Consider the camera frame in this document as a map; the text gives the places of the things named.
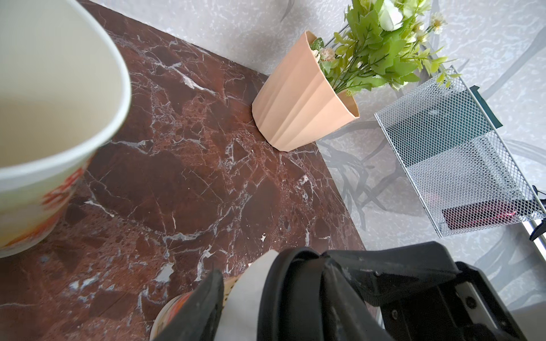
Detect black cup lid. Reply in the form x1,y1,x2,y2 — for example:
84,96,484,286
257,247,327,340

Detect dark red item in basket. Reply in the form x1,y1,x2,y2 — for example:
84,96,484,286
442,200,536,231

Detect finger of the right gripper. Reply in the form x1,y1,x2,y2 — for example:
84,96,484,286
324,242,460,306

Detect round leak-proof paper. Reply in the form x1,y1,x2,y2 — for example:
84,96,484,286
215,249,279,341

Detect green white artificial flowers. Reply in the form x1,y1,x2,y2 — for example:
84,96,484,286
309,0,457,97

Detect dark green card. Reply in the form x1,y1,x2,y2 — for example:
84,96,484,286
470,85,503,129

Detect white wire mesh basket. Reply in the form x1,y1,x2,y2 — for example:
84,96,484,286
375,75,545,237

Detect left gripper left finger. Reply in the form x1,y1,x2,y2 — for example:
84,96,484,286
154,270,224,340

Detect printed paper cup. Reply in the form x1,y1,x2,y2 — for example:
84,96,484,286
149,275,241,340
1,1,132,257

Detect pink ribbed flower pot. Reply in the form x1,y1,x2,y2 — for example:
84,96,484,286
251,31,360,151

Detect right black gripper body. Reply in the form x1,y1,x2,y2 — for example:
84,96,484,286
380,261,526,340

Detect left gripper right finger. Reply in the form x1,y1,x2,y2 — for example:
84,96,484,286
320,259,392,340

